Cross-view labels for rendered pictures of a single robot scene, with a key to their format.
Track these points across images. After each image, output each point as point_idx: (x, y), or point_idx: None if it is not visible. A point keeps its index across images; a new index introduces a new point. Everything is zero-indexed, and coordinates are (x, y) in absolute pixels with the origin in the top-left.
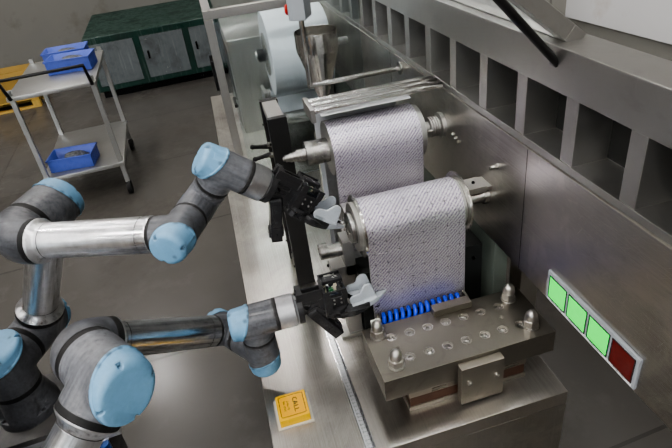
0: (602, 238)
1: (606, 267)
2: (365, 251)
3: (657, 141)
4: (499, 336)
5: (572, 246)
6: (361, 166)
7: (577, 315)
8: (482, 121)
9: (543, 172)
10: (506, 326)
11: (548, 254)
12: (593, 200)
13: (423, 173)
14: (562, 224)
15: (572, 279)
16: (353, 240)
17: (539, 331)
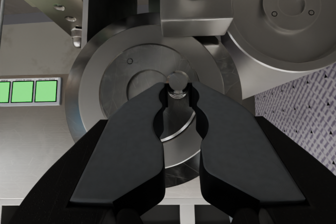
0: (7, 170)
1: (1, 150)
2: (82, 60)
3: None
4: (59, 14)
5: (37, 143)
6: (317, 149)
7: (20, 91)
8: (180, 192)
9: None
10: (75, 21)
11: (65, 116)
12: (19, 194)
13: (255, 106)
14: (50, 154)
15: (34, 114)
16: (102, 77)
17: (71, 32)
